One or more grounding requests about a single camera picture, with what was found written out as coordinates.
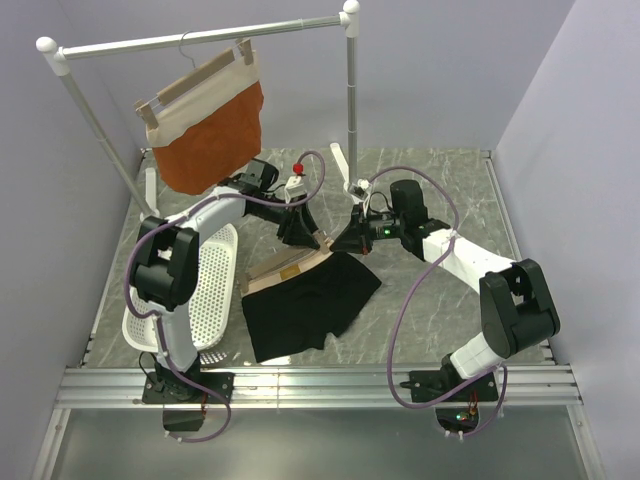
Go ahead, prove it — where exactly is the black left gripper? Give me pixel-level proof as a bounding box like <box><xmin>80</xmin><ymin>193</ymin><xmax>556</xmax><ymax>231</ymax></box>
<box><xmin>252</xmin><ymin>194</ymin><xmax>322</xmax><ymax>250</ymax></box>

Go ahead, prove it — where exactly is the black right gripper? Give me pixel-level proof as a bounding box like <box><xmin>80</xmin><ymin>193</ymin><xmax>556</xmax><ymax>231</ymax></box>
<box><xmin>331</xmin><ymin>202</ymin><xmax>406</xmax><ymax>255</ymax></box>

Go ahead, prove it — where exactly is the black underwear beige waistband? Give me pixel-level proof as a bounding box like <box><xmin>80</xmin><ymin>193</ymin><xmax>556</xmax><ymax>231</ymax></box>
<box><xmin>241</xmin><ymin>252</ymin><xmax>382</xmax><ymax>363</ymax></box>

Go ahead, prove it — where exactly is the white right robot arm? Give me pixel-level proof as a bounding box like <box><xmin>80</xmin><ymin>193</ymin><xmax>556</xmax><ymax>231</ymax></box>
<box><xmin>331</xmin><ymin>180</ymin><xmax>560</xmax><ymax>405</ymax></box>

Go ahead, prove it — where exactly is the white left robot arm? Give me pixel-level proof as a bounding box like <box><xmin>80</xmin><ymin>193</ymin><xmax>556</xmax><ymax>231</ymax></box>
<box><xmin>125</xmin><ymin>159</ymin><xmax>326</xmax><ymax>402</ymax></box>

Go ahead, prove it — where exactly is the white perforated plastic basket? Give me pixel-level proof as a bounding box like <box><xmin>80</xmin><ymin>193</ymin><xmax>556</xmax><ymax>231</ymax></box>
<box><xmin>122</xmin><ymin>224</ymin><xmax>238</xmax><ymax>353</ymax></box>

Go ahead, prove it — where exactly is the orange shorts beige waistband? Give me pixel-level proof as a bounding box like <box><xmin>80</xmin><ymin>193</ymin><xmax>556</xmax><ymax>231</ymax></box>
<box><xmin>145</xmin><ymin>50</ymin><xmax>264</xmax><ymax>195</ymax></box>

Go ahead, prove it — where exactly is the silver white clothes rack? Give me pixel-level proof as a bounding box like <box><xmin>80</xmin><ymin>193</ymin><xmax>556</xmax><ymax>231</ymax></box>
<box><xmin>35</xmin><ymin>0</ymin><xmax>369</xmax><ymax>226</ymax></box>

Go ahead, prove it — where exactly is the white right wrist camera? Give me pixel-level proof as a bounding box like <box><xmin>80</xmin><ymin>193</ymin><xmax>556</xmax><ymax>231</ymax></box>
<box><xmin>347</xmin><ymin>179</ymin><xmax>371</xmax><ymax>203</ymax></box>

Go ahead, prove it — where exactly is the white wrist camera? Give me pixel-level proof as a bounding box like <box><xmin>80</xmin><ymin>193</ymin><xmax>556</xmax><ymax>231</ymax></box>
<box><xmin>347</xmin><ymin>179</ymin><xmax>371</xmax><ymax>203</ymax></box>
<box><xmin>284</xmin><ymin>162</ymin><xmax>309</xmax><ymax>203</ymax></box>

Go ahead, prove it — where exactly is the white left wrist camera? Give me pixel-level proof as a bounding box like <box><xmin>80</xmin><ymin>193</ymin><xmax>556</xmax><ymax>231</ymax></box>
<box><xmin>284</xmin><ymin>162</ymin><xmax>309</xmax><ymax>203</ymax></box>

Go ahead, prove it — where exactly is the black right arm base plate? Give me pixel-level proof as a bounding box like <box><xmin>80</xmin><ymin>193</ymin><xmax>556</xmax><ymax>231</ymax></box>
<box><xmin>400</xmin><ymin>368</ymin><xmax>499</xmax><ymax>403</ymax></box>

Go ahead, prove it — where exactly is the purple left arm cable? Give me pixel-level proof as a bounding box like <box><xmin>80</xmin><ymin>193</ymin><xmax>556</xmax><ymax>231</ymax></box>
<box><xmin>123</xmin><ymin>150</ymin><xmax>326</xmax><ymax>444</ymax></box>

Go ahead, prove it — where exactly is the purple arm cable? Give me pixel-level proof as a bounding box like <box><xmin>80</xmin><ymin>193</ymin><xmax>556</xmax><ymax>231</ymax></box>
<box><xmin>123</xmin><ymin>150</ymin><xmax>326</xmax><ymax>444</ymax></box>
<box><xmin>362</xmin><ymin>166</ymin><xmax>510</xmax><ymax>440</ymax></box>

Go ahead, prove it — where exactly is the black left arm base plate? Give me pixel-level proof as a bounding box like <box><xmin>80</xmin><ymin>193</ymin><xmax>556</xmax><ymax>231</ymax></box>
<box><xmin>141</xmin><ymin>372</ymin><xmax>234</xmax><ymax>405</ymax></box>

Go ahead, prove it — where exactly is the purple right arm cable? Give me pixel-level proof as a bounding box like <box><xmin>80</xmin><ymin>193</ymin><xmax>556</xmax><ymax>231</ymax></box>
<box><xmin>362</xmin><ymin>166</ymin><xmax>510</xmax><ymax>440</ymax></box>

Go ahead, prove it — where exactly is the aluminium front rail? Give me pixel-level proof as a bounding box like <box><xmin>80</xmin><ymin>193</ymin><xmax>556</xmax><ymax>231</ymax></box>
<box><xmin>54</xmin><ymin>365</ymin><xmax>582</xmax><ymax>410</ymax></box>

